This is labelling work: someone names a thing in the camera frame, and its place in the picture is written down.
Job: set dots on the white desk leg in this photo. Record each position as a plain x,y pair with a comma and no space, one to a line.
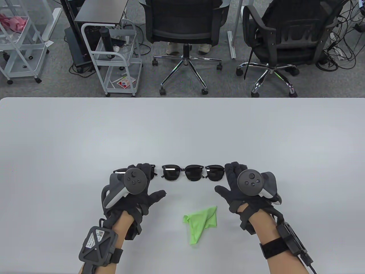
231,45

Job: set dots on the grey left hand controller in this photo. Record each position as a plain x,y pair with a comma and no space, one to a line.
135,181

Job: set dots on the grey hand controller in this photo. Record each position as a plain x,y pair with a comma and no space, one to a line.
135,181
251,182

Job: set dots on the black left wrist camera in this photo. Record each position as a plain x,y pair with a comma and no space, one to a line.
132,231

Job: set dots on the grey right hand controller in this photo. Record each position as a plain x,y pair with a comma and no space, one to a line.
251,182

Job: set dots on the black browline sunglasses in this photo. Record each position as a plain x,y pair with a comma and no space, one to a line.
215,172

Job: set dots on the green cleaning cloth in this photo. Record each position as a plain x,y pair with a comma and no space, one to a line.
199,222

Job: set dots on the pink cloth bundle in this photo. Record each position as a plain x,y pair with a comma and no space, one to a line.
14,22

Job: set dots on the black computer tower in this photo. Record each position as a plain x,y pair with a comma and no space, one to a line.
75,48

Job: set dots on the white power strip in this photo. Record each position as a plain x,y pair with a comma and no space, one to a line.
339,54

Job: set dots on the black cylindrical bottle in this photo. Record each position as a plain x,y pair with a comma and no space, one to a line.
107,42

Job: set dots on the person's left hand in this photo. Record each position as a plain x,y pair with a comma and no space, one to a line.
142,201

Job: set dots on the black right wrist sensor box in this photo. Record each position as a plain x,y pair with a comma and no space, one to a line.
291,239

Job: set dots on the black left wrist sensor box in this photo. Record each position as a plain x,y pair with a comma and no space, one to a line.
97,245

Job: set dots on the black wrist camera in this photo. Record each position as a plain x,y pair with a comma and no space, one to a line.
248,227
132,231

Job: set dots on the black mesh-back office chair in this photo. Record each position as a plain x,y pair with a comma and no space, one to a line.
182,17

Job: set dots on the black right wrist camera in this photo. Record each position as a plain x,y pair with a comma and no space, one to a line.
248,227

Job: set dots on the black wrist sensor box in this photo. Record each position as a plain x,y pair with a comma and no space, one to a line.
97,245
291,239

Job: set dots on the black thick frame sunglasses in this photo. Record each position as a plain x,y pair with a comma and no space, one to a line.
152,172

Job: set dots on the black handheld device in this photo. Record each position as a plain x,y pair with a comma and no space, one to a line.
118,42

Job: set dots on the person's right hand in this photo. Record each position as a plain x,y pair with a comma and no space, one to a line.
236,197

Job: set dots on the dark brown small table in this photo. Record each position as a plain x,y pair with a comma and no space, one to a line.
99,11

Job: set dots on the thin metal frame sunglasses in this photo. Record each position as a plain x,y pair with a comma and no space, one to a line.
171,172

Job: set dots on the white desk foot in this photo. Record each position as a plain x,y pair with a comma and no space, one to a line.
51,25

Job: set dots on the black ribbed-back office chair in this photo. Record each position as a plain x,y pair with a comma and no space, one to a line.
285,17

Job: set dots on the red and white card packet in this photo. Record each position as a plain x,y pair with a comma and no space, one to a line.
125,82

